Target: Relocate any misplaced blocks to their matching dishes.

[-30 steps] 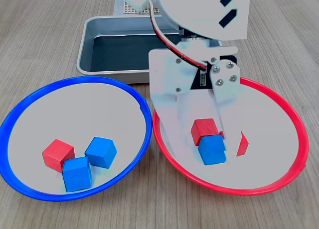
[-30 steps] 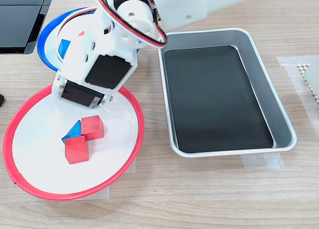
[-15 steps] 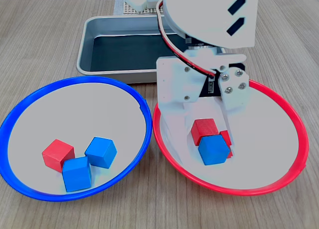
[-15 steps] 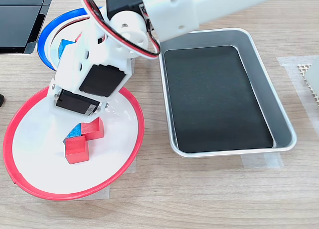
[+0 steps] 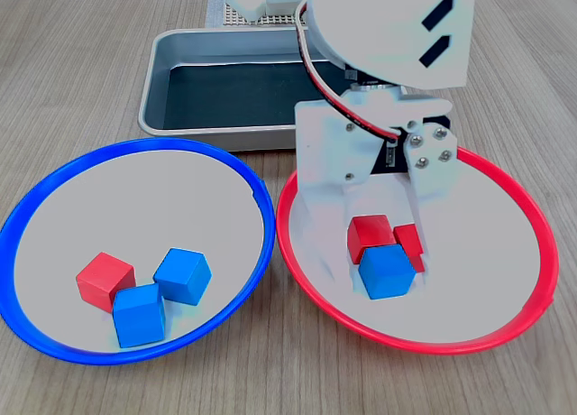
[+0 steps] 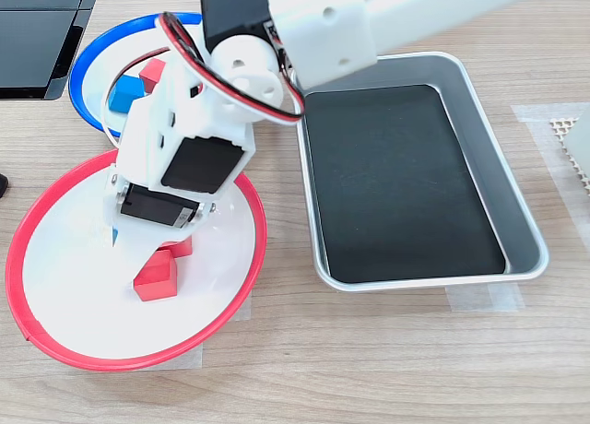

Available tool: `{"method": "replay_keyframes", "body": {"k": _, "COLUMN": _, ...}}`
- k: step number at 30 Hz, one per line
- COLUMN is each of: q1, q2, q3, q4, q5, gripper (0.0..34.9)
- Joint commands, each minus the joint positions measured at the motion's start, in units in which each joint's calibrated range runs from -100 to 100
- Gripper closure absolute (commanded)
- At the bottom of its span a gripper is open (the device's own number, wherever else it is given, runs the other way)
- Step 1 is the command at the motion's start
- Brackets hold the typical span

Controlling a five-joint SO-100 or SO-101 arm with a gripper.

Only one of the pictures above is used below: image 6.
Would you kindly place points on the blue wooden cube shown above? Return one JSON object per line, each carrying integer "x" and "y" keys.
{"x": 124, "y": 94}
{"x": 114, "y": 237}

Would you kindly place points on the red wooden cube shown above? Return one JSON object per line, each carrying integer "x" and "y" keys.
{"x": 183, "y": 248}
{"x": 151, "y": 71}
{"x": 154, "y": 281}

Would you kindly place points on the red-rimmed white plate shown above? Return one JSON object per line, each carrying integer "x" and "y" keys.
{"x": 69, "y": 281}

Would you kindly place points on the clear tape strip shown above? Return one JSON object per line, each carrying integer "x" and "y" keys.
{"x": 484, "y": 299}
{"x": 244, "y": 311}
{"x": 189, "y": 357}

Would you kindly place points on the blue-rimmed white plate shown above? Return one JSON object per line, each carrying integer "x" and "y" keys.
{"x": 99, "y": 80}

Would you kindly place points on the small black object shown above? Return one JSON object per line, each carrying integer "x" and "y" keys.
{"x": 3, "y": 186}

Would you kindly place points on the black electronic device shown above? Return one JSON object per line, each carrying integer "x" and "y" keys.
{"x": 27, "y": 50}

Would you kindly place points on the black mat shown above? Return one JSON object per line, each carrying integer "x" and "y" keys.
{"x": 392, "y": 189}

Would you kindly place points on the steel tray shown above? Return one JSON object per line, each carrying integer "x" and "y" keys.
{"x": 518, "y": 239}

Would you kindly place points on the pale perforated base plate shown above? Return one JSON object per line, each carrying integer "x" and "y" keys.
{"x": 560, "y": 126}

